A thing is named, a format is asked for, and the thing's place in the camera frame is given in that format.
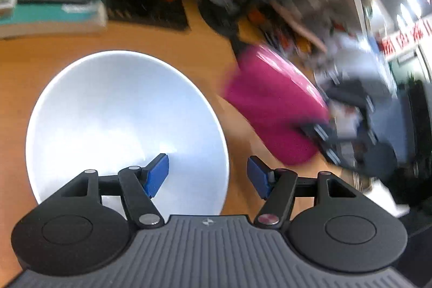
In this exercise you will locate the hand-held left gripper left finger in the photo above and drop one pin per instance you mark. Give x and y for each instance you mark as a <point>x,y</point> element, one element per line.
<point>157,175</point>

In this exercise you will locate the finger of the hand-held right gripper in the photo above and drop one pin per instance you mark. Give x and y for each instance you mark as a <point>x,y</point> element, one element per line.
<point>329,146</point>
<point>351,95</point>

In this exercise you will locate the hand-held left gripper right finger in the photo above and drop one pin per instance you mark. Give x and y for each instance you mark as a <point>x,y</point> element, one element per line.
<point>258,178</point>

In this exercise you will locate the pink towel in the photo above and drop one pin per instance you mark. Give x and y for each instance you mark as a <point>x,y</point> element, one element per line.
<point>276,99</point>

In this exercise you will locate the white ribbed bowl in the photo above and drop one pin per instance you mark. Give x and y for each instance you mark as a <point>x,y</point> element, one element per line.
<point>118,105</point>

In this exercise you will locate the pink flat board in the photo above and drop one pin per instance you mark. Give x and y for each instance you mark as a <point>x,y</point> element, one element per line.
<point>297,28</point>

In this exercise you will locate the teal book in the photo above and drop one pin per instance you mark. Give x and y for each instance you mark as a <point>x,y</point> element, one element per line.
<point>50,16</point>

